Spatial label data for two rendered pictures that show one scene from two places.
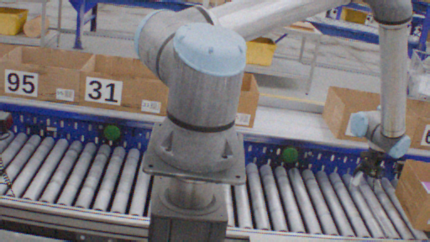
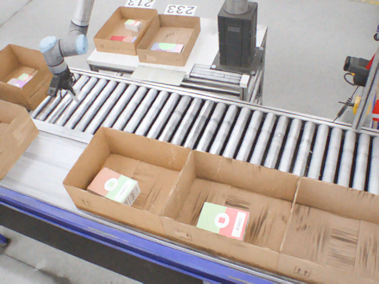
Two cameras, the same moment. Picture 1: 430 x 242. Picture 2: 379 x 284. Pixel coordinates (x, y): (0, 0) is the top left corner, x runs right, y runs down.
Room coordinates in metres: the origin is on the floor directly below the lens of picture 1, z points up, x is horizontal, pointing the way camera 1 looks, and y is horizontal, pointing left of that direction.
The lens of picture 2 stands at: (2.59, 0.65, 2.11)
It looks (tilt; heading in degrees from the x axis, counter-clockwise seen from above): 49 degrees down; 212
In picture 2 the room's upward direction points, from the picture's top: 8 degrees counter-clockwise
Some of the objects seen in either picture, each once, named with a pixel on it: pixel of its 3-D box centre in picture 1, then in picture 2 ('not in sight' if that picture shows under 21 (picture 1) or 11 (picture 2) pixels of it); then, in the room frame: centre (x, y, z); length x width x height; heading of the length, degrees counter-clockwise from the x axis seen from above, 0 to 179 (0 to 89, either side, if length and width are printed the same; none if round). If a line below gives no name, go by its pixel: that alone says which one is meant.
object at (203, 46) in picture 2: not in sight; (178, 43); (0.89, -0.39, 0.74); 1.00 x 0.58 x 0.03; 97
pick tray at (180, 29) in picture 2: not in sight; (170, 38); (0.95, -0.41, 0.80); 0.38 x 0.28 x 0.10; 10
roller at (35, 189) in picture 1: (47, 170); (315, 165); (1.50, 0.61, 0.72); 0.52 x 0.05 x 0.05; 4
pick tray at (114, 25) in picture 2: not in sight; (127, 29); (0.94, -0.72, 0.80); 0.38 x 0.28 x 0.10; 8
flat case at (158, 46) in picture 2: not in sight; (165, 51); (1.04, -0.39, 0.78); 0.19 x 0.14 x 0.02; 100
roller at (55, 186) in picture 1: (62, 171); (301, 162); (1.51, 0.55, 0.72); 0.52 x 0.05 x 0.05; 4
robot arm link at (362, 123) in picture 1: (369, 124); (74, 44); (1.53, -0.58, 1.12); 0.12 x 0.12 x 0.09; 33
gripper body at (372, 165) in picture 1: (374, 162); (63, 77); (1.59, -0.67, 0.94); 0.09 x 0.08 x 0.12; 4
